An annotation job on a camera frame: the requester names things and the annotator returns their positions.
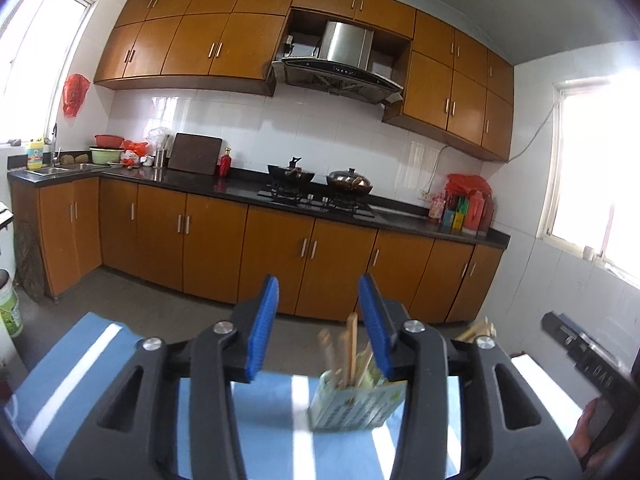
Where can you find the white appliance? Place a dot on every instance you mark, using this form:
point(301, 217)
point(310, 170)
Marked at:
point(6, 240)

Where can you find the wok with shiny lid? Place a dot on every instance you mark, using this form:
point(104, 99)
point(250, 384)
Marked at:
point(350, 181)

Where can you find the pink jar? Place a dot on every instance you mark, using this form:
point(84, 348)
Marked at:
point(437, 207)

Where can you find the red plastic basin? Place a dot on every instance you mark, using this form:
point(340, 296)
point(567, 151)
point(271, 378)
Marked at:
point(109, 141)

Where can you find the dark wooden cutting board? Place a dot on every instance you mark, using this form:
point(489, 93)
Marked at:
point(195, 154)

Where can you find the steel range hood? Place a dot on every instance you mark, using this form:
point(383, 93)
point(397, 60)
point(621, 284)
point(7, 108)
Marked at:
point(345, 45)

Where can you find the black gas stove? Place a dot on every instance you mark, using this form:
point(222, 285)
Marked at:
point(300, 199)

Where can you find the green yellow seasoning boxes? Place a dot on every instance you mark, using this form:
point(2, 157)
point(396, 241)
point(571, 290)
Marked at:
point(455, 215)

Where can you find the black kitchen countertop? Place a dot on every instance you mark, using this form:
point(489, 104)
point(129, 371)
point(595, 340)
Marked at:
point(200, 180)

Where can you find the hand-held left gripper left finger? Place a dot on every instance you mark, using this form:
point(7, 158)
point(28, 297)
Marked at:
point(260, 330)

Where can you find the red oil bottle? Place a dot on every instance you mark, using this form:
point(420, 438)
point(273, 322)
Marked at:
point(476, 215)

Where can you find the window beside sink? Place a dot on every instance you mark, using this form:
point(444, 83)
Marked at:
point(35, 60)

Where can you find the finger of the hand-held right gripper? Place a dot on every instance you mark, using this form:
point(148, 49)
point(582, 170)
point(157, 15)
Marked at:
point(575, 340)

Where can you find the person's right hand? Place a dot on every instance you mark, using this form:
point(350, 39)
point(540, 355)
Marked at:
point(585, 430)

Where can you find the white green plastic bucket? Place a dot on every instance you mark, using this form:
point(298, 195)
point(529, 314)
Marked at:
point(10, 305)

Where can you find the dark mesh sack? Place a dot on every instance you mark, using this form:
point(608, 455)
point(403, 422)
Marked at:
point(30, 265)

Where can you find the green plastic basin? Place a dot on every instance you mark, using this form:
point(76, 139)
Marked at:
point(106, 156)

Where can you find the steel kitchen sink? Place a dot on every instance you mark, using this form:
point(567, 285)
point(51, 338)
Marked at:
point(65, 169)

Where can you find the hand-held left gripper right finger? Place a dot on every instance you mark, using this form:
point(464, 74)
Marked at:
point(375, 330)

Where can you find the metal faucet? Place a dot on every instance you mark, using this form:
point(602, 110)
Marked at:
point(55, 145)

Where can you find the red white plastic bag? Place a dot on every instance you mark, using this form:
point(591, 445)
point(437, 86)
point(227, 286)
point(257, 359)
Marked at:
point(134, 149)

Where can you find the wooden base cabinets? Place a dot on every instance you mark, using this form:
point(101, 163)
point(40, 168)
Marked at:
point(215, 245)

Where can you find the green perforated utensil holder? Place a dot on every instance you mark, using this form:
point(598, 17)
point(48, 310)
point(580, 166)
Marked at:
point(345, 405)

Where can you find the dark brown bottle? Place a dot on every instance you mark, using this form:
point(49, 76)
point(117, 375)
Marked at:
point(489, 217)

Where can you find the yellow detergent bottle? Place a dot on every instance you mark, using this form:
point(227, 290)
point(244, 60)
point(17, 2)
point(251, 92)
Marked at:
point(35, 156)

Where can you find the red glass bottle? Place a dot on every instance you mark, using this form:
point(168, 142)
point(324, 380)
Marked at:
point(225, 164)

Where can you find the steel utensil cup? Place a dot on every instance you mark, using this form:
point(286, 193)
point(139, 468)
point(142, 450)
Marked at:
point(160, 159)

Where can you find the wooden chopstick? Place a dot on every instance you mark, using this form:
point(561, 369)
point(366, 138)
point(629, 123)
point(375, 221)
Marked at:
point(352, 345)
point(325, 352)
point(344, 360)
point(475, 329)
point(482, 335)

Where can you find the wooden wall cabinets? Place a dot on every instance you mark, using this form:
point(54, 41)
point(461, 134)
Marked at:
point(200, 45)

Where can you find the window with white cup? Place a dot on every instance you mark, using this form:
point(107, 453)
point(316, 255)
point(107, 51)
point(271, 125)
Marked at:
point(595, 170)

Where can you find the small white cup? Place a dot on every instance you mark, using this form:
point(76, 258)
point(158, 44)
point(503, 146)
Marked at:
point(588, 254)

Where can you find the blue white striped tablecloth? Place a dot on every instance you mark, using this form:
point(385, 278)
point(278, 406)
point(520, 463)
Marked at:
point(280, 410)

